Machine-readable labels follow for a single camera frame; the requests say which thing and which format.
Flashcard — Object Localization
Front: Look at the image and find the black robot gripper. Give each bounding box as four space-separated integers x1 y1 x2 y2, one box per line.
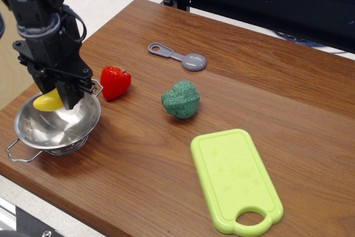
13 26 93 110

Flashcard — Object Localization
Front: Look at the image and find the yellow toy banana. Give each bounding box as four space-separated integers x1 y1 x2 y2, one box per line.
33 88 64 112

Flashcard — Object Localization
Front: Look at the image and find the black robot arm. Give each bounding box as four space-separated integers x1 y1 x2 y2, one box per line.
2 0 93 109

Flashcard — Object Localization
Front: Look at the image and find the stainless steel colander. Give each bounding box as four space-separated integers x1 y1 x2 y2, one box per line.
6 79 103 163

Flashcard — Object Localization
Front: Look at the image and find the light wooden panel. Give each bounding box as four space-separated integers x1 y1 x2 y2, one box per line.
1 3 33 108

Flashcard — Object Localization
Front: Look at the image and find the red toy strawberry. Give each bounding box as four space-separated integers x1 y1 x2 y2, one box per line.
100 66 131 100

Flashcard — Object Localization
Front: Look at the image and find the green toy broccoli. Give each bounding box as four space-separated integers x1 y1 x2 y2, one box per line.
161 80 200 119

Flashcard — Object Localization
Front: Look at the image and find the grey plastic toy spoon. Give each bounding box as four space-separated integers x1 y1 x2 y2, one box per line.
148 43 207 72

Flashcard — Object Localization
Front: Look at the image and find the light green cutting board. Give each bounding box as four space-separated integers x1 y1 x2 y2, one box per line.
191 129 283 236

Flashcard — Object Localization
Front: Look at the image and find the aluminium camera mount rail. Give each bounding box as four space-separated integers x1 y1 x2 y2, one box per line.
1 198 63 237

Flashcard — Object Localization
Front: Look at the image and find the blue cables bundle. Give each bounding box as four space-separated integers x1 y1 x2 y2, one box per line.
274 31 328 48

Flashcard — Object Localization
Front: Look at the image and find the black metal frame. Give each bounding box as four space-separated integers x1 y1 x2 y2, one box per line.
163 0 354 53

